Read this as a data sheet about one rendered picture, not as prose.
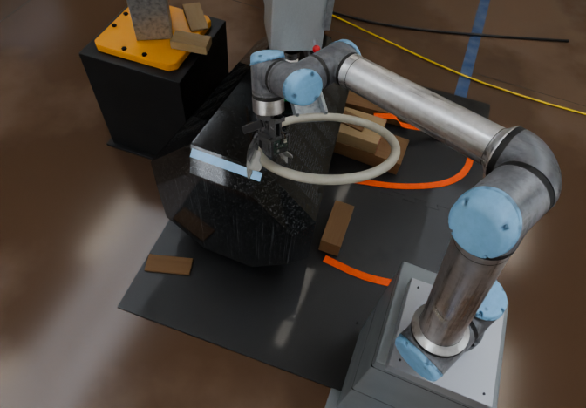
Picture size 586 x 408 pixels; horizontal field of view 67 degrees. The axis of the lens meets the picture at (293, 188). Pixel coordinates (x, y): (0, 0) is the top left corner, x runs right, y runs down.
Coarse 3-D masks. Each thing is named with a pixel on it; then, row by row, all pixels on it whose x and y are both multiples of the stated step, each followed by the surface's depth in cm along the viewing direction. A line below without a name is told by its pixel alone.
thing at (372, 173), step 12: (288, 120) 162; (300, 120) 164; (312, 120) 166; (324, 120) 167; (336, 120) 166; (348, 120) 164; (360, 120) 161; (384, 132) 153; (396, 144) 144; (264, 156) 137; (396, 156) 138; (276, 168) 131; (288, 168) 130; (372, 168) 130; (384, 168) 132; (300, 180) 128; (312, 180) 127; (324, 180) 127; (336, 180) 126; (348, 180) 127; (360, 180) 128
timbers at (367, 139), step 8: (352, 112) 298; (360, 112) 299; (376, 120) 296; (384, 120) 296; (344, 128) 289; (352, 128) 290; (344, 136) 289; (352, 136) 286; (360, 136) 286; (368, 136) 287; (376, 136) 287; (352, 144) 292; (360, 144) 289; (368, 144) 286; (376, 144) 284; (368, 152) 292
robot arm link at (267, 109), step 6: (252, 102) 122; (258, 102) 120; (264, 102) 119; (270, 102) 119; (276, 102) 120; (282, 102) 121; (258, 108) 121; (264, 108) 120; (270, 108) 120; (276, 108) 121; (282, 108) 122; (258, 114) 122; (264, 114) 121; (270, 114) 121; (276, 114) 122
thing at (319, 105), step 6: (306, 54) 187; (318, 102) 173; (324, 102) 167; (294, 108) 165; (300, 108) 171; (306, 108) 171; (312, 108) 171; (318, 108) 171; (324, 108) 165; (294, 114) 166; (324, 114) 165
